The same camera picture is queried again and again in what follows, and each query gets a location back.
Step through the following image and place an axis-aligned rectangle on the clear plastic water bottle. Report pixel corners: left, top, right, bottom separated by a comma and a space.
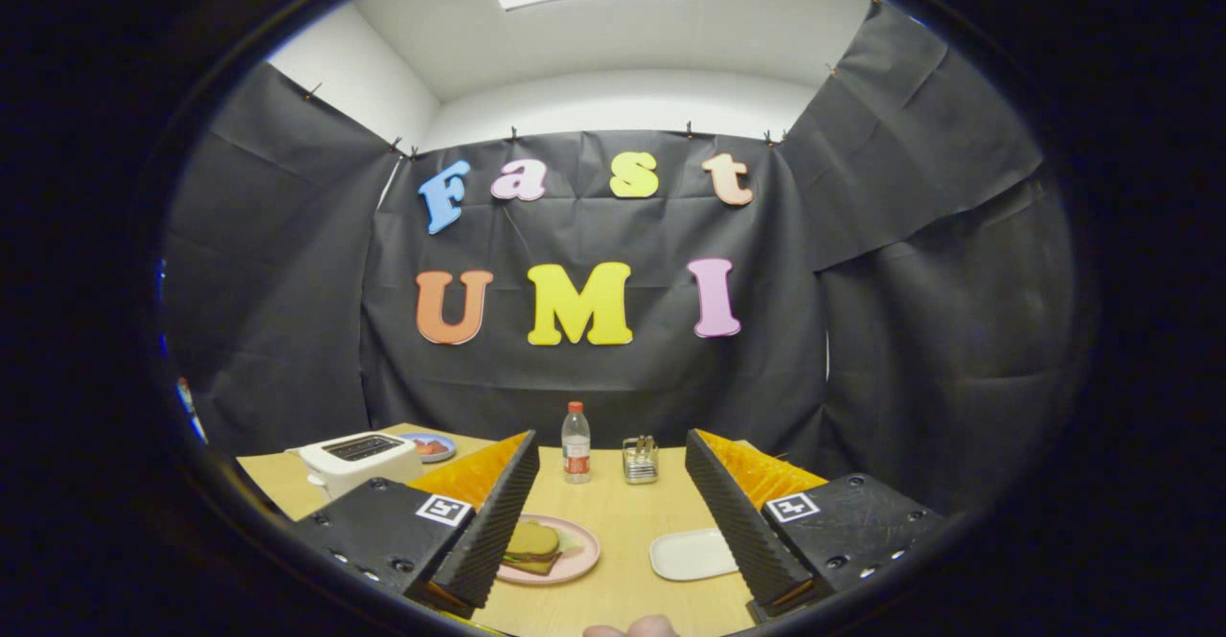
560, 400, 593, 486

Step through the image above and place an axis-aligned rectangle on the black backdrop cloth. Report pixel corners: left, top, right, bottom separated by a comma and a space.
158, 0, 1078, 513

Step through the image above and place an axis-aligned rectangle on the pink plate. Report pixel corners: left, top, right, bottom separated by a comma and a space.
495, 512, 602, 587

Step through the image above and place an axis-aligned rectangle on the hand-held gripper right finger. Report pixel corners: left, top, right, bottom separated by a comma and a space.
684, 428, 948, 625

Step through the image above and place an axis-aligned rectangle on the white toaster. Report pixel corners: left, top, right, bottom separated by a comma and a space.
286, 431, 425, 500

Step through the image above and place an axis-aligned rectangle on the blue plate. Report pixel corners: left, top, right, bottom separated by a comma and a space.
397, 431, 459, 465

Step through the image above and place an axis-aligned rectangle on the green lettuce leaf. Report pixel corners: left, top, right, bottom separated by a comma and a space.
502, 530, 581, 572

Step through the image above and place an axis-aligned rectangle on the small white plate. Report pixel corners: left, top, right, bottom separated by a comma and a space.
648, 527, 741, 582

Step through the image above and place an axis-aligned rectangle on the toasted brown bread slice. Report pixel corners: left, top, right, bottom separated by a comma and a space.
504, 519, 562, 562

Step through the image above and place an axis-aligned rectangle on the metal wire utensil holder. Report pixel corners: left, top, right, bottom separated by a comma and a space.
622, 435, 661, 486

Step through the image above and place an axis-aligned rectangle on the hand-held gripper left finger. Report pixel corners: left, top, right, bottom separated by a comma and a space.
289, 430, 541, 618

